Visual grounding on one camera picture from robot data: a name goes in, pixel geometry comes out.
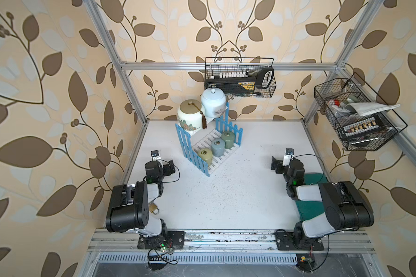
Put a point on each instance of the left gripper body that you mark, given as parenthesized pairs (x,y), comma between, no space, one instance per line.
(168,168)

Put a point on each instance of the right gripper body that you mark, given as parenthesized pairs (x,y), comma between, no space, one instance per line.
(278,165)

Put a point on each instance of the black bit set tray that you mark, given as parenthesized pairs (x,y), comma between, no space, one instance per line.
(369,125)

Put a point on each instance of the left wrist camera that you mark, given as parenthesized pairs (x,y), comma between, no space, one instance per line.
(155,155)

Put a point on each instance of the white paper booklet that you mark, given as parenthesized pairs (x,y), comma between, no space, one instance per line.
(368,108)

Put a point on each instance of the green plastic tool case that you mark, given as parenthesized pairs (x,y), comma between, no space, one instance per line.
(308,209)

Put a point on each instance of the cream jar with tan lid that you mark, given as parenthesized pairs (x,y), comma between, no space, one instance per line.
(191,115)

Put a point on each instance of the white ceramic jar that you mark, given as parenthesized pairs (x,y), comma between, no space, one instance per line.
(214,101)

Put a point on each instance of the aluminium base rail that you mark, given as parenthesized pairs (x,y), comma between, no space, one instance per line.
(225,246)

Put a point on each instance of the black wire basket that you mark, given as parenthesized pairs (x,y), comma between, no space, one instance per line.
(334,94)
(235,61)

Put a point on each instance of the white socket bit rail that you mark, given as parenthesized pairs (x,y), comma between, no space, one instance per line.
(235,74)

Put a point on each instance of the yellow-green tea canister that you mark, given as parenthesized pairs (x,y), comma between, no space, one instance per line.
(206,155)

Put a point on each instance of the back black wire basket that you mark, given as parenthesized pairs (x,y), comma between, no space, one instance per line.
(235,61)

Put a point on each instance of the brass padlock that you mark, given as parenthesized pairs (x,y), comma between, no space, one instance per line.
(153,208)

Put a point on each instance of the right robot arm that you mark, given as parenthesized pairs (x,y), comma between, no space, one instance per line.
(344,208)

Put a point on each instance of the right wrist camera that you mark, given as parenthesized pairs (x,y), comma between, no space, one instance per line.
(289,153)

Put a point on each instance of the green tea canister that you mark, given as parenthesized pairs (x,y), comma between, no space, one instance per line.
(229,139)

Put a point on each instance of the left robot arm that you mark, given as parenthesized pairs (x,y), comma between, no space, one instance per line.
(129,207)

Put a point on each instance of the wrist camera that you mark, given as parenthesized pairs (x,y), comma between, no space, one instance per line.
(155,155)
(289,153)

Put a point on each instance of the blue and white wooden shelf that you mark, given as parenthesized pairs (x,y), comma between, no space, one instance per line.
(191,151)

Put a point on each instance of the right black wire basket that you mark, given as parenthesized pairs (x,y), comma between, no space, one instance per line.
(334,94)

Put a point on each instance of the blue-grey tea canister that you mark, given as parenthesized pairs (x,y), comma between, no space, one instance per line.
(218,147)

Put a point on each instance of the black and yellow tool case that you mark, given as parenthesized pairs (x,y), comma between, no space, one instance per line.
(260,82)

